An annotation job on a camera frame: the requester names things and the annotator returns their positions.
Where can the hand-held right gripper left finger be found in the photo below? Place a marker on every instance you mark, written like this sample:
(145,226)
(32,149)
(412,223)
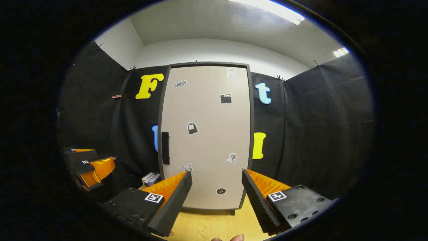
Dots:
(174,207)

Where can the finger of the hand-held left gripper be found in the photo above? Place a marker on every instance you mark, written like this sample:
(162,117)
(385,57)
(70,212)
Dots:
(100,169)
(80,155)

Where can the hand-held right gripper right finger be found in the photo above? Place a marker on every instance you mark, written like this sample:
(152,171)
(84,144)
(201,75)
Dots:
(260,207)

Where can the dark grey cabinet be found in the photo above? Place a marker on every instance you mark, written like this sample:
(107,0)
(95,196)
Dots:
(252,140)

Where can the beige book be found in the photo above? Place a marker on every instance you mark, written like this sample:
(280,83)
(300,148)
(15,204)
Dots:
(150,177)

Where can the white book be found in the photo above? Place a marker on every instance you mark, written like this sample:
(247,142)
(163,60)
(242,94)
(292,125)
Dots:
(145,179)

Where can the black backdrop cloth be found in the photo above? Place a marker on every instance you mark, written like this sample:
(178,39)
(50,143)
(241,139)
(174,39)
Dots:
(317,117)

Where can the small ceiling light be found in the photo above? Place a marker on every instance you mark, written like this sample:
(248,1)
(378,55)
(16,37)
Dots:
(340,52)

